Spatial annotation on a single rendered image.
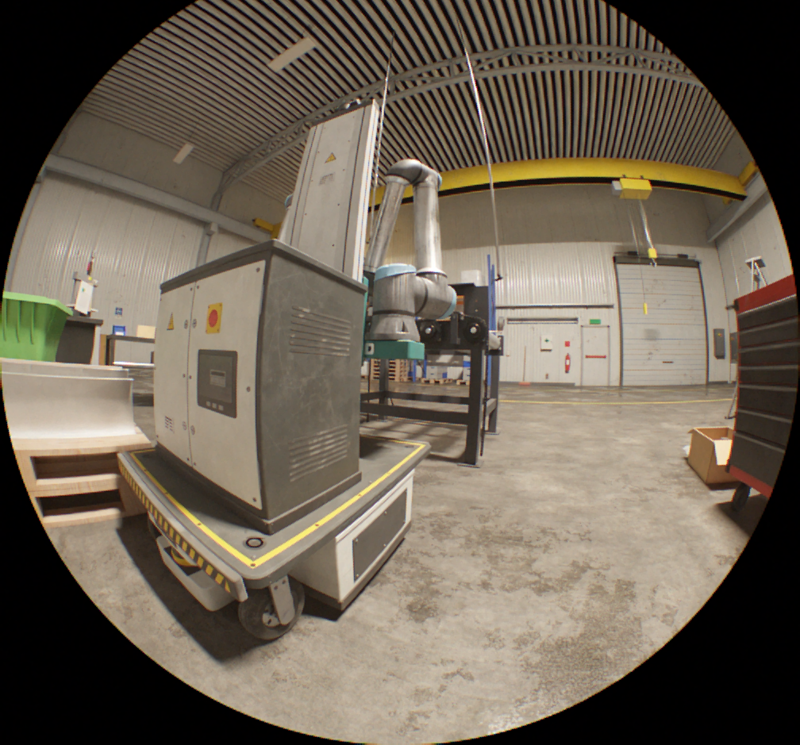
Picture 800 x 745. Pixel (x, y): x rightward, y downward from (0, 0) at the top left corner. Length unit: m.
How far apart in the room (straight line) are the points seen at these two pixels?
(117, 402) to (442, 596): 1.34
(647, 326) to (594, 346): 2.37
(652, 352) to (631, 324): 1.35
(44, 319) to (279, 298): 1.85
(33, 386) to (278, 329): 1.12
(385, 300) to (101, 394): 1.20
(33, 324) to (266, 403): 1.88
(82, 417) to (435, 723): 1.39
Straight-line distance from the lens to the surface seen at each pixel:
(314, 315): 0.57
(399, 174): 1.28
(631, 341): 11.46
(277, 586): 0.64
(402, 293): 0.95
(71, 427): 1.38
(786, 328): 1.36
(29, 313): 2.18
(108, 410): 1.37
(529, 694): 0.73
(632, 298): 11.76
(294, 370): 0.53
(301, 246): 1.10
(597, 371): 11.03
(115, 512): 1.33
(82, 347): 4.62
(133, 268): 11.37
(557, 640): 0.83
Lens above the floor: 0.64
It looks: 4 degrees up
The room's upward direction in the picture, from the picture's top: 2 degrees clockwise
